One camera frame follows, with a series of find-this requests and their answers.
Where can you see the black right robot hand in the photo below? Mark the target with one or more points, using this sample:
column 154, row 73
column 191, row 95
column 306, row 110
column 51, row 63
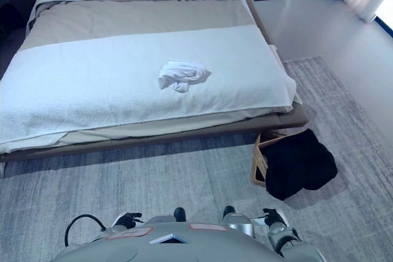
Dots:
column 274, row 216

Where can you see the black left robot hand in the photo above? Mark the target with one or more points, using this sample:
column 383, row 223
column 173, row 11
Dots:
column 127, row 220

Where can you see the white garment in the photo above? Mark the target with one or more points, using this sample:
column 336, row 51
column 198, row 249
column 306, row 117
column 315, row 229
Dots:
column 181, row 75

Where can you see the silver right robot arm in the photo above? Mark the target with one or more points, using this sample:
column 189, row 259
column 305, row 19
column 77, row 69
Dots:
column 281, row 237

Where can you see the wooden laundry basket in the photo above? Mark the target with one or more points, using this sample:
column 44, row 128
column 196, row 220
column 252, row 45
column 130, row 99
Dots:
column 258, row 154

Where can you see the silver right robot leg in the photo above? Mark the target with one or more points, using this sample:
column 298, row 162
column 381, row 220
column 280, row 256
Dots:
column 238, row 222

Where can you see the silver robot leg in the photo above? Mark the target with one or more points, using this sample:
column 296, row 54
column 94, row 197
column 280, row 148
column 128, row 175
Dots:
column 238, row 222
column 179, row 213

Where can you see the grey striped rug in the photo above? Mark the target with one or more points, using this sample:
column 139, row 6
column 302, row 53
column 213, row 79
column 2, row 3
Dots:
column 122, row 182

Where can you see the silver left robot leg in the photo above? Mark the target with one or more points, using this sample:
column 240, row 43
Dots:
column 179, row 213

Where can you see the grey robot torso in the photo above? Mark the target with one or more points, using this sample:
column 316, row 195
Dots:
column 184, row 248

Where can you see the white fleece blanket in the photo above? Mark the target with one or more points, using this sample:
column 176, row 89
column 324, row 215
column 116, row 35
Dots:
column 92, row 90

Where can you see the beige duvet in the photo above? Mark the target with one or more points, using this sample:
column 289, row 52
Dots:
column 138, row 16

